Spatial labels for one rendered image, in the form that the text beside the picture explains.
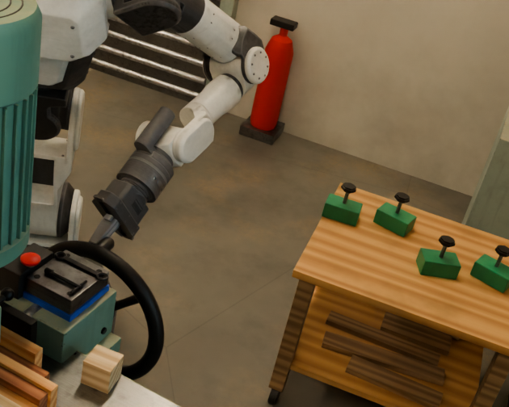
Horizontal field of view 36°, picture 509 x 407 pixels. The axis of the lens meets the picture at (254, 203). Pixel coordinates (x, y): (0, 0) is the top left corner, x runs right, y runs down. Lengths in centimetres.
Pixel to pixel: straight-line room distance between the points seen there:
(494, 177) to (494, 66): 95
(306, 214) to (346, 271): 125
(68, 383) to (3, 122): 48
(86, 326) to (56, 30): 55
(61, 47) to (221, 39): 32
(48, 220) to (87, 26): 67
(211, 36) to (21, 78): 78
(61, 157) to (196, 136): 42
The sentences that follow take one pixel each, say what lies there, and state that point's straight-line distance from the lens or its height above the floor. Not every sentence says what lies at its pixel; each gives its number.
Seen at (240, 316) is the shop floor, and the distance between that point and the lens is 281.
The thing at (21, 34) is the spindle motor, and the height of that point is 146.
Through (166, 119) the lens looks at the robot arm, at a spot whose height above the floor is 110.
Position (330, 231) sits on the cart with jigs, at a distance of 238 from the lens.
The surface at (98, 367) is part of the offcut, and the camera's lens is 119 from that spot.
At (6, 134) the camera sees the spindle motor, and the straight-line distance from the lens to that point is 90.
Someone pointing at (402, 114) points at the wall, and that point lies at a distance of 393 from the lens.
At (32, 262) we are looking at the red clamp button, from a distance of 124.
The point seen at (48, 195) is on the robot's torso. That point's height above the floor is 70.
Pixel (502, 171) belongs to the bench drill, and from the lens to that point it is 296.
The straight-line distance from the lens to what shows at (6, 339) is 120.
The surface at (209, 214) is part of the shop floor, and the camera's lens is 330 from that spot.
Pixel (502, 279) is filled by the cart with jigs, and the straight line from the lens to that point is 237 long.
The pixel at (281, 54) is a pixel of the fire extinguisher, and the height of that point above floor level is 46.
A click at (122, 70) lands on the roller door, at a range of 433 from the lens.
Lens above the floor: 178
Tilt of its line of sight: 31 degrees down
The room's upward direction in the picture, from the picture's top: 13 degrees clockwise
